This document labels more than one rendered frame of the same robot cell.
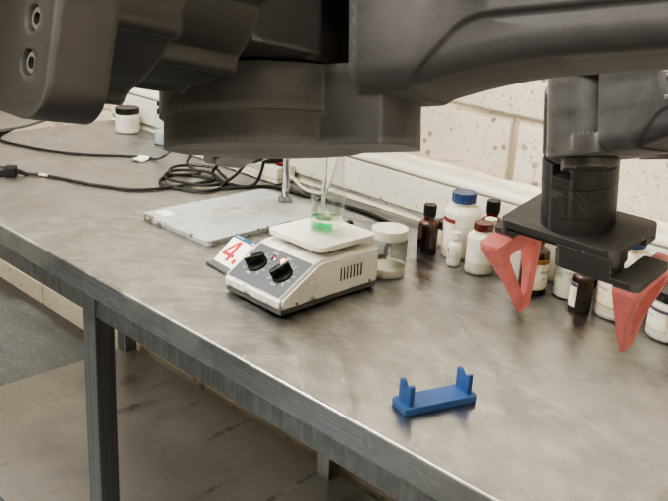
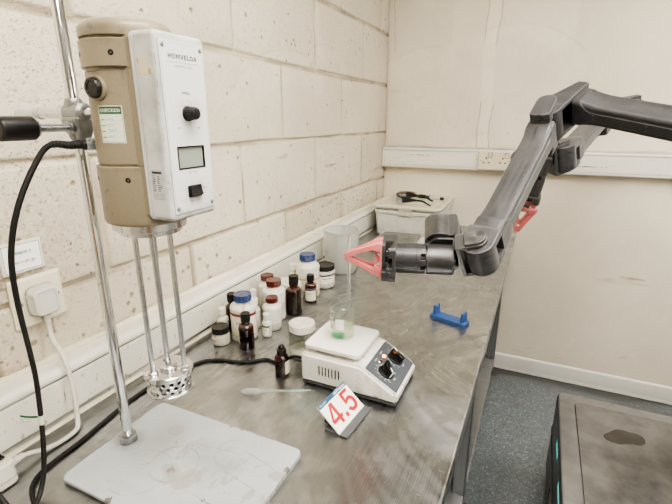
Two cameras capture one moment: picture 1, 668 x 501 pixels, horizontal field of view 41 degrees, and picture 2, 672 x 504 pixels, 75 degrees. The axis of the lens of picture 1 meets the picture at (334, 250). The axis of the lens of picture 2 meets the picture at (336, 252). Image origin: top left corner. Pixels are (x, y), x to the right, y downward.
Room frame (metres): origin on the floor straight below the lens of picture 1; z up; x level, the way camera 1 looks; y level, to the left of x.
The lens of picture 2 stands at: (1.56, 0.78, 1.26)
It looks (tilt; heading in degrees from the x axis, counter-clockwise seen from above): 17 degrees down; 251
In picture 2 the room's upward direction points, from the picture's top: straight up
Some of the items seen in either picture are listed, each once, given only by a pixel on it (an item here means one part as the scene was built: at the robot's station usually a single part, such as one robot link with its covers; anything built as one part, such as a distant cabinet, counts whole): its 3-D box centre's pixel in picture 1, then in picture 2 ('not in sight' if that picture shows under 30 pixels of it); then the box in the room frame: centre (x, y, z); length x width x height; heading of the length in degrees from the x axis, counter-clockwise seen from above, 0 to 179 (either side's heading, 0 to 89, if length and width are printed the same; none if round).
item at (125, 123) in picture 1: (127, 119); not in sight; (2.25, 0.55, 0.78); 0.06 x 0.06 x 0.06
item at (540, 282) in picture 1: (535, 258); (293, 294); (1.30, -0.31, 0.80); 0.04 x 0.04 x 0.11
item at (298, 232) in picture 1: (321, 233); (342, 338); (1.28, 0.02, 0.83); 0.12 x 0.12 x 0.01; 46
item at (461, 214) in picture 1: (461, 224); (243, 315); (1.45, -0.22, 0.81); 0.06 x 0.06 x 0.11
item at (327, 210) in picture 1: (329, 207); (341, 318); (1.28, 0.01, 0.87); 0.06 x 0.05 x 0.08; 85
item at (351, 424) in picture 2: (237, 255); (344, 408); (1.32, 0.15, 0.77); 0.09 x 0.06 x 0.04; 40
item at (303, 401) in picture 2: not in sight; (302, 399); (1.39, 0.09, 0.76); 0.06 x 0.06 x 0.02
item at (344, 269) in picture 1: (307, 262); (354, 360); (1.26, 0.04, 0.79); 0.22 x 0.13 x 0.08; 136
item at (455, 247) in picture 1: (454, 248); (266, 324); (1.40, -0.20, 0.78); 0.02 x 0.02 x 0.06
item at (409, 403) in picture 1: (435, 390); (449, 314); (0.92, -0.13, 0.77); 0.10 x 0.03 x 0.04; 117
